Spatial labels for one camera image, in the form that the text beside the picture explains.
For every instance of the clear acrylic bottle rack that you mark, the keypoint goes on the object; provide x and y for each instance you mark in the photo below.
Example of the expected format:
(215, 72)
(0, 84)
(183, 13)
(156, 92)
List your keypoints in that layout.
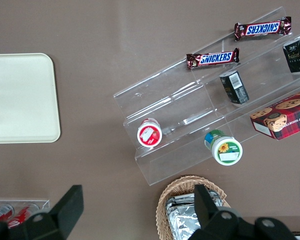
(43, 203)

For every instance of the red lid yogurt cup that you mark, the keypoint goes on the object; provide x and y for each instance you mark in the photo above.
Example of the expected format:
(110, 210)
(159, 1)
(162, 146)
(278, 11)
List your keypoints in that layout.
(149, 134)

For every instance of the silver foil wrapped pack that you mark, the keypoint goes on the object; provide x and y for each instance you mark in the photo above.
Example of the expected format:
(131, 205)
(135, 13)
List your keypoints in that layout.
(182, 217)

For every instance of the cream plastic tray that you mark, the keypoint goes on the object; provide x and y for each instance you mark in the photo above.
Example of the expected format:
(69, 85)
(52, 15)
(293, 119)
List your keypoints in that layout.
(22, 97)

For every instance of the small black carton box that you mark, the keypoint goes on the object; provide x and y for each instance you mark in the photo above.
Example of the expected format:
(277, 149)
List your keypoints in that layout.
(236, 87)
(297, 56)

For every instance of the Snickers chocolate bar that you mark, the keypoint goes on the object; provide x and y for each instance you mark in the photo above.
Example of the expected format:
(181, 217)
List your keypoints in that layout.
(262, 28)
(215, 58)

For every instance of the oval light wicker basket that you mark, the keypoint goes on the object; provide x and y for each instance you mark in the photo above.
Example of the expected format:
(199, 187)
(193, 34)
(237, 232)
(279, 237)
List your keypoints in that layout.
(165, 200)

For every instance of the clear acrylic stepped shelf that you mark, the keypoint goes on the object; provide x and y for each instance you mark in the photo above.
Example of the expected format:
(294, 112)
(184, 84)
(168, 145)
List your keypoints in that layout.
(170, 105)

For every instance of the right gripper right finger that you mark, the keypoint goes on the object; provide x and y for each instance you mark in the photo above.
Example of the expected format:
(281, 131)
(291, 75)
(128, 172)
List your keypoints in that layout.
(215, 222)

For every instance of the green lid yogurt cup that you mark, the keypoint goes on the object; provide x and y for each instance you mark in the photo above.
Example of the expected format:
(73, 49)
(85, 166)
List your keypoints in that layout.
(226, 150)

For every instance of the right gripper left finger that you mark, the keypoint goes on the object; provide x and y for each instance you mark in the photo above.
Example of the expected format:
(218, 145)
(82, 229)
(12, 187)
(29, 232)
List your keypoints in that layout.
(60, 215)

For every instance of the red tartan cookie box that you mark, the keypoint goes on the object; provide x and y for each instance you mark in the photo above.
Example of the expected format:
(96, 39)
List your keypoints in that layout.
(285, 115)

